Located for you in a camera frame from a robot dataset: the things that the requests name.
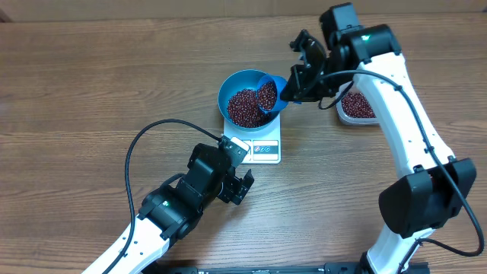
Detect blue plastic measuring scoop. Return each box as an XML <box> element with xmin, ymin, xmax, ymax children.
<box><xmin>257</xmin><ymin>74</ymin><xmax>288</xmax><ymax>113</ymax></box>

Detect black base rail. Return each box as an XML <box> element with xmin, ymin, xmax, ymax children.
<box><xmin>140</xmin><ymin>258</ymin><xmax>431</xmax><ymax>274</ymax></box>

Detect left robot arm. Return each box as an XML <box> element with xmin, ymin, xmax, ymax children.
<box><xmin>84</xmin><ymin>136</ymin><xmax>254</xmax><ymax>274</ymax></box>

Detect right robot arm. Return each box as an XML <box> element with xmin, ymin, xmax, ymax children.
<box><xmin>279</xmin><ymin>3</ymin><xmax>476</xmax><ymax>273</ymax></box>

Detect teal metal bowl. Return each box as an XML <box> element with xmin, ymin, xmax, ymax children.
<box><xmin>217</xmin><ymin>69</ymin><xmax>279</xmax><ymax>128</ymax></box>

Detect white digital kitchen scale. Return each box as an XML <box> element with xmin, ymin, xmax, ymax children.
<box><xmin>224</xmin><ymin>115</ymin><xmax>282</xmax><ymax>164</ymax></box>

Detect red adzuki beans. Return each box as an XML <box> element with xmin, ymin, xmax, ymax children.
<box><xmin>227</xmin><ymin>81</ymin><xmax>277</xmax><ymax>128</ymax></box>

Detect clear plastic food container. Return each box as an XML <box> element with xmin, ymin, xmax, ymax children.
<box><xmin>336</xmin><ymin>85</ymin><xmax>379</xmax><ymax>126</ymax></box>

